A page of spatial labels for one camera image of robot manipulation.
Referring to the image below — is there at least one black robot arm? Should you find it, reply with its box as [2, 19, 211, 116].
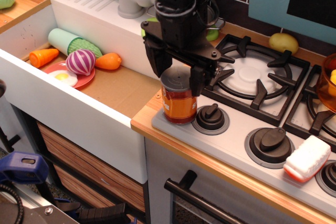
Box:
[141, 0, 221, 97]

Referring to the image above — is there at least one orange soup can grey lid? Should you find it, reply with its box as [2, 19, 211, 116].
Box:
[160, 66, 198, 125]

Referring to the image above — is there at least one black burner grate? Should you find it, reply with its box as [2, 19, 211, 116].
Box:
[202, 35, 310, 126]
[283, 65, 335, 152]

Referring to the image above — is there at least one black stove knob middle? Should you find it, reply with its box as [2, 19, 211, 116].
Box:
[244, 127, 295, 169]

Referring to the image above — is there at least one black stove knob right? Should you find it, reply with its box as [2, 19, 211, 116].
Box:
[315, 160, 335, 198]

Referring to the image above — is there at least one black oven door handle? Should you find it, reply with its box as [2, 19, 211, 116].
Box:
[164, 170, 246, 223]

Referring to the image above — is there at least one black cable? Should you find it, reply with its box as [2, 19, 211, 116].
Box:
[0, 184, 27, 224]

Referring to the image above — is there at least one white toy sink basin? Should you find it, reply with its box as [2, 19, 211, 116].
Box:
[1, 0, 161, 184]

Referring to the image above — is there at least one stainless steel pot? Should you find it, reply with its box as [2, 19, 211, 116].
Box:
[207, 5, 226, 30]

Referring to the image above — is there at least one grey stove top panel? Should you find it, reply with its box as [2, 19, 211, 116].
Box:
[151, 40, 336, 211]

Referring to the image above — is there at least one mint green cup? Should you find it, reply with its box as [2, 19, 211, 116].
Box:
[48, 28, 81, 56]

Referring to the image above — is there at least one purple striped toy onion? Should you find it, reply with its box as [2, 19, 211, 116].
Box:
[66, 49, 96, 76]

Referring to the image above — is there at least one black stove knob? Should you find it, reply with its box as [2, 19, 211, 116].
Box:
[315, 160, 335, 198]
[244, 127, 295, 169]
[192, 103, 230, 135]

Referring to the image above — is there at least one yellow toy potato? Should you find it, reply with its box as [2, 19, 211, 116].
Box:
[269, 33, 299, 55]

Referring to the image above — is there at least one black burner grate right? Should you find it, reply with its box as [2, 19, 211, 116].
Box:
[283, 65, 335, 152]

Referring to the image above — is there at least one orange toy carrot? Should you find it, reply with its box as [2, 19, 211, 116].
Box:
[29, 48, 59, 68]
[95, 53, 122, 70]

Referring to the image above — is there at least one red plate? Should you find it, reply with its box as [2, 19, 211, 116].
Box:
[43, 60, 96, 88]

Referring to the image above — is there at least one green plastic tray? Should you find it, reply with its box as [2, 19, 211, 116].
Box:
[147, 17, 219, 41]

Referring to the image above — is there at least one blue clamp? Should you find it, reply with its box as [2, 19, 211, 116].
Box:
[1, 151, 49, 184]

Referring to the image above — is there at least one orange transparent bowl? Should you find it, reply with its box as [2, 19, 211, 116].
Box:
[316, 53, 335, 112]

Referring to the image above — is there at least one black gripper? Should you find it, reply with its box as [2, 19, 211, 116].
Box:
[141, 8, 221, 97]

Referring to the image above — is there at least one white and red toy food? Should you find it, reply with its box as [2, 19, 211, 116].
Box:
[283, 136, 331, 183]

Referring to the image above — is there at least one black burner grate left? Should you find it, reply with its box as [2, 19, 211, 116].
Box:
[202, 35, 310, 126]

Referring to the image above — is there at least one green toy lettuce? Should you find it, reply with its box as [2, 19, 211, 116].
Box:
[67, 37, 102, 58]

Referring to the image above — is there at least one black stove knob left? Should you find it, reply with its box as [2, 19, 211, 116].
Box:
[192, 103, 230, 135]

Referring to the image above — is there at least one toy fried egg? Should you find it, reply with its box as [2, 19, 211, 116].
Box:
[49, 70, 78, 87]

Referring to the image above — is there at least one orange toy carrot left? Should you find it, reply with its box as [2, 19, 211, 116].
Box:
[29, 48, 59, 68]

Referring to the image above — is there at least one black ribbed clamp handle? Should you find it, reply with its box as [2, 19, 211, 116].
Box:
[54, 202, 131, 224]

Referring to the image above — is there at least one orange toy carrot right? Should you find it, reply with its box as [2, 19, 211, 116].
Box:
[95, 53, 122, 70]

